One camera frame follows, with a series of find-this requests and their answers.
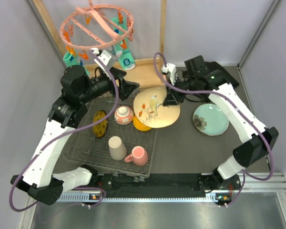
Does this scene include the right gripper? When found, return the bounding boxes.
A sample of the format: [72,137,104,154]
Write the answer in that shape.
[163,76,197,105]

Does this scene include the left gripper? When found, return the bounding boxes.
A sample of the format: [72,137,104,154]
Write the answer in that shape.
[79,66,139,104]

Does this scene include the beige bird plate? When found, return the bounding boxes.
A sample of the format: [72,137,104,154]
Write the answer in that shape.
[133,86,180,128]

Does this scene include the white orange patterned bowl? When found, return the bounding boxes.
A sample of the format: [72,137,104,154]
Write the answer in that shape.
[114,105,134,125]

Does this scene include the mint green flower plate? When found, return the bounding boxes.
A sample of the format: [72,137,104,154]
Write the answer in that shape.
[192,104,229,136]

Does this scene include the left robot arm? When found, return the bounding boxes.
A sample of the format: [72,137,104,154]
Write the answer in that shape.
[10,65,140,205]

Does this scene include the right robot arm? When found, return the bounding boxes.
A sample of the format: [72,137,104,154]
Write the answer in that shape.
[158,55,279,189]

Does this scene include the wooden stand tray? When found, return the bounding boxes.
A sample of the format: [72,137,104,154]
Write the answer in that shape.
[28,0,166,88]

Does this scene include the black cloth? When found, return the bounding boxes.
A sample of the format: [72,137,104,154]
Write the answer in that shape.
[205,62,239,88]

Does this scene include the yellow ribbed bowl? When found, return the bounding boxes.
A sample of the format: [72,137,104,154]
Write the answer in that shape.
[133,116,152,132]

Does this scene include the yellow patterned small plate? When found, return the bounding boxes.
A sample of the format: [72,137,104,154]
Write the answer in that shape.
[92,110,108,138]

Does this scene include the mint green blue sock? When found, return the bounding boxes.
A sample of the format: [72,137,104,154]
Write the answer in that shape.
[63,52,90,76]

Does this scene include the pink round clothes hanger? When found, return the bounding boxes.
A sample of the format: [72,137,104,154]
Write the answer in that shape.
[59,0,134,60]

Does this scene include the pink mug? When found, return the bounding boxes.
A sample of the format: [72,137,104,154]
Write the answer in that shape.
[124,146,148,167]

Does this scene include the beige tumbler cup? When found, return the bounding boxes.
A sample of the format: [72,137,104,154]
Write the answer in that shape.
[108,136,127,160]

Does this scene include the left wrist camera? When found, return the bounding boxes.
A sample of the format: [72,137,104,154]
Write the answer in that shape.
[90,47,117,69]

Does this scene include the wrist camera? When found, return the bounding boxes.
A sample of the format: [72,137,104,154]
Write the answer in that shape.
[90,47,117,69]
[161,63,177,85]

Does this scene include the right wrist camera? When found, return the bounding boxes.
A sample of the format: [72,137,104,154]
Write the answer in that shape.
[161,63,177,85]

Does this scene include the grey wire dish rack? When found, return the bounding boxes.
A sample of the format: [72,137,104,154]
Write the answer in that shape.
[61,92,159,178]

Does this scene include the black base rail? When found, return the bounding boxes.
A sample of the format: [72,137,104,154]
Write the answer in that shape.
[93,173,241,198]

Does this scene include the aluminium extrusion rail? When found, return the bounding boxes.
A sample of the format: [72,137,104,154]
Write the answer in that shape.
[202,173,286,203]

